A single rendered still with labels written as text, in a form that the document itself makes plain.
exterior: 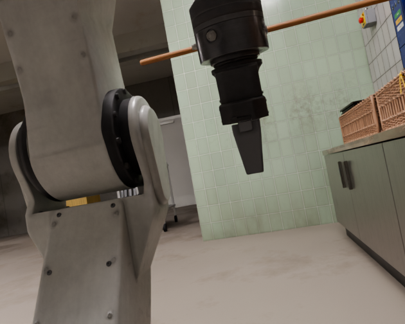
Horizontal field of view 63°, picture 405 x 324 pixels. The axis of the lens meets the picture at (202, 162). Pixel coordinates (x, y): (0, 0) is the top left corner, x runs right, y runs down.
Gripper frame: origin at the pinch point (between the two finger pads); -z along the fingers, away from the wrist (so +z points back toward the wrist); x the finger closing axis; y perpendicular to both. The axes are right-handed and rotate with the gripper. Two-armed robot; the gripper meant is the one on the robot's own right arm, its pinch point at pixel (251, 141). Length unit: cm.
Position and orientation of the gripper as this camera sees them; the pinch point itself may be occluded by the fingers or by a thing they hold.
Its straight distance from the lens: 43.9
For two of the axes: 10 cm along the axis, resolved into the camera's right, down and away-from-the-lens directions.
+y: -9.6, 1.8, 2.0
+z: -2.2, -9.6, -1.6
